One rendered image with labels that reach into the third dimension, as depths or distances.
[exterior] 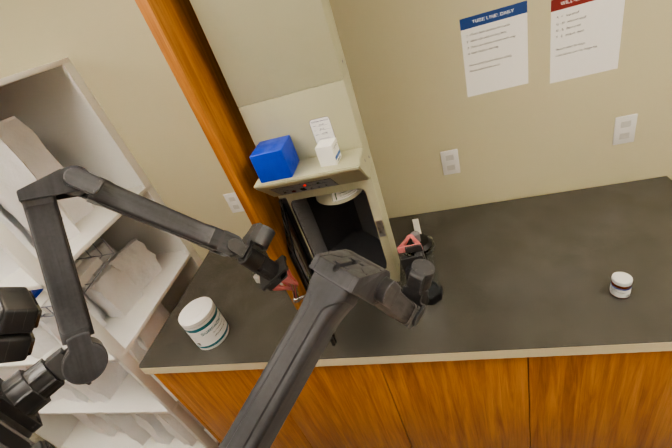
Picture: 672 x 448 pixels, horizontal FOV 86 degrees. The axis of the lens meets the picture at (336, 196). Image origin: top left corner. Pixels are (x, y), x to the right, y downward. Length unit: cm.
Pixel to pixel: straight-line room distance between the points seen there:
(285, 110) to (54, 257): 64
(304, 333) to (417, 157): 117
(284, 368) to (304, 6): 79
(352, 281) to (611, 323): 93
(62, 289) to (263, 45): 72
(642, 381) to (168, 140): 194
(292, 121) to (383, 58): 50
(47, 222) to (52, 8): 111
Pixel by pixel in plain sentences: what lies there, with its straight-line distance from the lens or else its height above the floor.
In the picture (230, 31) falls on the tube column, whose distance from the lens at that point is 105.
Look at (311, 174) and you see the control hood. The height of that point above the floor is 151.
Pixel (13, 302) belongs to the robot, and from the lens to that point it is 63.
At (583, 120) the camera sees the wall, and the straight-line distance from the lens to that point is 166.
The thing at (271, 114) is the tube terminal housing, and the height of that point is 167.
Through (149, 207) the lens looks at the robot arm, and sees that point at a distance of 97.
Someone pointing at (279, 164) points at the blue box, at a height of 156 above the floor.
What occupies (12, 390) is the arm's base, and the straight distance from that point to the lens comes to 97.
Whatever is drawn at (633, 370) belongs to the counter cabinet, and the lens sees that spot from 144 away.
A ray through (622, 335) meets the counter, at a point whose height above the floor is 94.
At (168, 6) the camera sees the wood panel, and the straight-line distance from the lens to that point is 109.
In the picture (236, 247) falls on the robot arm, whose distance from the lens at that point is 100.
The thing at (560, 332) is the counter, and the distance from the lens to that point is 125.
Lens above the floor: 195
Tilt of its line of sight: 30 degrees down
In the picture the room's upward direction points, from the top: 19 degrees counter-clockwise
